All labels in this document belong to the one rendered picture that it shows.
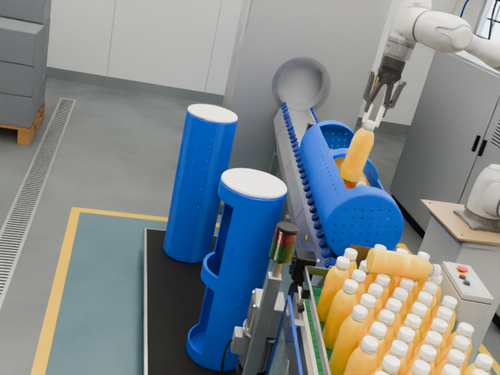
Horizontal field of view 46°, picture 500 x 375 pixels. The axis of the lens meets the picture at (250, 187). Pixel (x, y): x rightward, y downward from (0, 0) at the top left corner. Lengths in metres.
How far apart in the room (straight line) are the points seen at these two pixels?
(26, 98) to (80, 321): 2.45
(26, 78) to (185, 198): 2.21
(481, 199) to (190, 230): 1.59
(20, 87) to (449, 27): 3.88
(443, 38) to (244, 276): 1.25
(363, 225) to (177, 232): 1.54
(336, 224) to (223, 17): 5.14
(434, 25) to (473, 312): 0.89
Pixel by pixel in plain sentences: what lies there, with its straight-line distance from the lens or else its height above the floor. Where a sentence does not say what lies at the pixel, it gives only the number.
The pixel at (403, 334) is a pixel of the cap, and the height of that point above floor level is 1.12.
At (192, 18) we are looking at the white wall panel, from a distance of 7.02.
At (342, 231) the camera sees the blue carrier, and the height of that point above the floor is 1.07.
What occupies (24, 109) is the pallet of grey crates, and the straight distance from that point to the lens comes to 5.20.
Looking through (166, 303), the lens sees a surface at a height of 0.15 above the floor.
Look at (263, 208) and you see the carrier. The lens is 2.36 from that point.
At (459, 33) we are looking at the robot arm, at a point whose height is 1.82.
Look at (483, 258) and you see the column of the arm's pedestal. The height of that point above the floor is 0.91.
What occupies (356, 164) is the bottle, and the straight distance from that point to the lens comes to 2.09.
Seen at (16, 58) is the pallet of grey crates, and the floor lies 0.71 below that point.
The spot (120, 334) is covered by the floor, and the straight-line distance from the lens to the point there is 3.16.
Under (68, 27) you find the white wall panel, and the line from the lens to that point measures 7.07.
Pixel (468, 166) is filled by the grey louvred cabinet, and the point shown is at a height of 0.77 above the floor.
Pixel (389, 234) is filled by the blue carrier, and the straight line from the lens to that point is 2.19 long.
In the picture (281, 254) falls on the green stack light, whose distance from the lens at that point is 1.63.
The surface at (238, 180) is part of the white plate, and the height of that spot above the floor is 1.04.
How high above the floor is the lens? 1.96
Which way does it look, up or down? 23 degrees down
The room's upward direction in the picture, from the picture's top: 13 degrees clockwise
